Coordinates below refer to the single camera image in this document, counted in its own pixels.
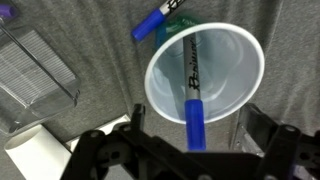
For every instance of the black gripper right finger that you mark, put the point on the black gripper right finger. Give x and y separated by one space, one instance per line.
254 130

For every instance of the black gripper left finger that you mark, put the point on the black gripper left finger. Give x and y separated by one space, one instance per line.
137 118

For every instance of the blue capped silver marker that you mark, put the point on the blue capped silver marker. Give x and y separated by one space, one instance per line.
193 106

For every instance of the green plastic cup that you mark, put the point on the green plastic cup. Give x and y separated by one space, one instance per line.
231 64

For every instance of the black marker beside cup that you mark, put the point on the black marker beside cup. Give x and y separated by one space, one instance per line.
155 19

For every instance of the white paper cup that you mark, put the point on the white paper cup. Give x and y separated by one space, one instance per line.
38 154

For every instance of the clear plastic tray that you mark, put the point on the clear plastic tray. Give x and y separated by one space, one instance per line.
35 82

